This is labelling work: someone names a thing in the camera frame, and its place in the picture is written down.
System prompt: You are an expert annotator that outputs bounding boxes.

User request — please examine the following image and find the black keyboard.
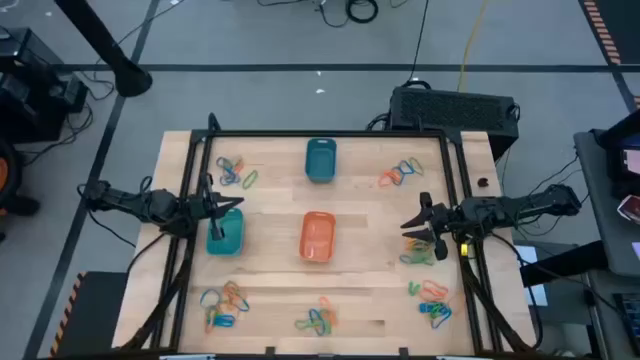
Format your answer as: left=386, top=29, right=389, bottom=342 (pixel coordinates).
left=613, top=292, right=640, bottom=354

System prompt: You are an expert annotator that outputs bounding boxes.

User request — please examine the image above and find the grey desk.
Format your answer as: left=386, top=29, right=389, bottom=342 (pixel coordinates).
left=573, top=128, right=640, bottom=279

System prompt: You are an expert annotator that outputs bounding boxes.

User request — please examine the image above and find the hazard-striped black mat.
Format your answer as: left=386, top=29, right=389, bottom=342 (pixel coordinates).
left=49, top=271, right=129, bottom=359
left=579, top=0, right=640, bottom=66

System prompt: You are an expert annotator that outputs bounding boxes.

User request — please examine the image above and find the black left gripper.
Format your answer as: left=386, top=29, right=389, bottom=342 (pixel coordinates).
left=188, top=173, right=245, bottom=242

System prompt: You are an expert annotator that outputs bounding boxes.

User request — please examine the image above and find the orange plastic basket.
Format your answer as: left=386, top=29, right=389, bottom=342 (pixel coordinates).
left=298, top=210, right=337, bottom=264

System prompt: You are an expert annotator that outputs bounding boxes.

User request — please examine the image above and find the black metal table frame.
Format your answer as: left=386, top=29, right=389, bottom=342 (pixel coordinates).
left=112, top=112, right=544, bottom=360

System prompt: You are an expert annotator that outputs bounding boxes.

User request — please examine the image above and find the yellow cable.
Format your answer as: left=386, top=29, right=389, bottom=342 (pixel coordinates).
left=455, top=0, right=490, bottom=94

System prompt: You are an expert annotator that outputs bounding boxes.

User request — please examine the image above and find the red white card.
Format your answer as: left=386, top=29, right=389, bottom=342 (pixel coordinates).
left=617, top=194, right=640, bottom=225

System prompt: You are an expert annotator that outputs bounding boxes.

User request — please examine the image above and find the black hanging cable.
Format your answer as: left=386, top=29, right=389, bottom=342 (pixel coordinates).
left=407, top=0, right=431, bottom=86

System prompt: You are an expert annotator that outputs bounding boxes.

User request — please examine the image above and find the black and orange machine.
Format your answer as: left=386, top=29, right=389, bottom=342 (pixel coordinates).
left=0, top=138, right=41, bottom=242

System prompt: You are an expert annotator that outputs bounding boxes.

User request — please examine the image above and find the black computer case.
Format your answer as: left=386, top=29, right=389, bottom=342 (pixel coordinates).
left=388, top=85, right=521, bottom=161

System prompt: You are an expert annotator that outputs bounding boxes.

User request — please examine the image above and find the black monitor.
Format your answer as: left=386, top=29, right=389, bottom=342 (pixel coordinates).
left=597, top=107, right=640, bottom=199

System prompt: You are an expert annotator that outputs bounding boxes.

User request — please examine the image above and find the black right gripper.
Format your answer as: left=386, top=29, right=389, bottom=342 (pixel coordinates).
left=399, top=192, right=457, bottom=262

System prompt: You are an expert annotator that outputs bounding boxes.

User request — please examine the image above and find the dark teal plastic basket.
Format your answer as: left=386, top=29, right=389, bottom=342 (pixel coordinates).
left=304, top=137, right=338, bottom=184

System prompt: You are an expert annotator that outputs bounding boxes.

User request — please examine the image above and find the coiled black cable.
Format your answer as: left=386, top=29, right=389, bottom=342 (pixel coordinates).
left=344, top=0, right=380, bottom=25

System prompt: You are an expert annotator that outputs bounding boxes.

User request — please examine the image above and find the black equipment cart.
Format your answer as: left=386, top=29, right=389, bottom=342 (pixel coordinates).
left=0, top=27, right=90, bottom=144

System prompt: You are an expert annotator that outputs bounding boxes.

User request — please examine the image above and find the black pole stand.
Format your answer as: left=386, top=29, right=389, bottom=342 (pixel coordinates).
left=53, top=0, right=154, bottom=99

